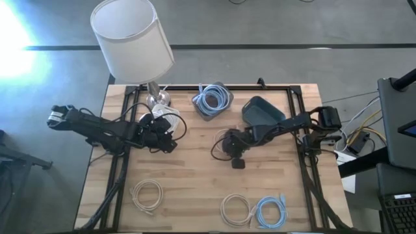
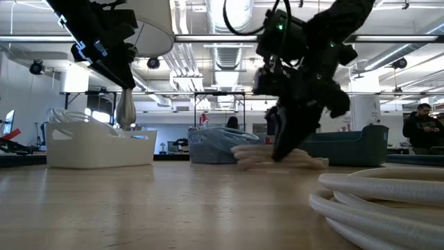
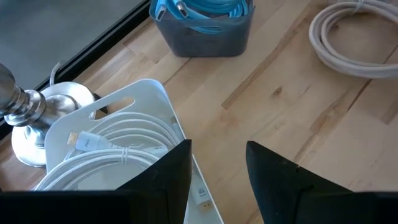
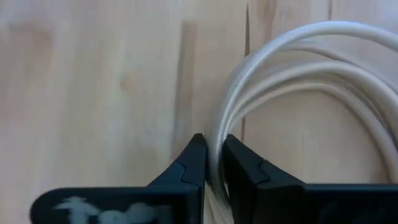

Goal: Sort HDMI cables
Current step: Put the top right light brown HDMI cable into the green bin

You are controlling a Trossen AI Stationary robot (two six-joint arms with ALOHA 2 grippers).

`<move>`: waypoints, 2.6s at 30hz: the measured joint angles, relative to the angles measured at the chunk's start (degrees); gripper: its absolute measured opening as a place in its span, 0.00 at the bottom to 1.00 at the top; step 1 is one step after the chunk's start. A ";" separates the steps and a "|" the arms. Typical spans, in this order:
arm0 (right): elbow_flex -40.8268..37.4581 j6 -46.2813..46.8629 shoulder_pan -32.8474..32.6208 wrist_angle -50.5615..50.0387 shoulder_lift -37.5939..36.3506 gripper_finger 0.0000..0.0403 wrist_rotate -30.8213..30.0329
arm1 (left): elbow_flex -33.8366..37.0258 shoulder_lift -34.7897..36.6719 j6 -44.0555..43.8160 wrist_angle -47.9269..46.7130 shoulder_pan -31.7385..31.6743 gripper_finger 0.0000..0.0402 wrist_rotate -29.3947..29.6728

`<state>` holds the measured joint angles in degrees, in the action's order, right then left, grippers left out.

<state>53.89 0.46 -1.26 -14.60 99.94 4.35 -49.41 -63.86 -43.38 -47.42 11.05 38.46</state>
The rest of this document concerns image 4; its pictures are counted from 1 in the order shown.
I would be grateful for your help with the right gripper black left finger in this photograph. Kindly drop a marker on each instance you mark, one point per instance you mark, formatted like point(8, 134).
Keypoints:
point(189, 174)

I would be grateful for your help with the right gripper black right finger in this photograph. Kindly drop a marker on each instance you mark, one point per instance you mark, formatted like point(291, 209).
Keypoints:
point(248, 174)

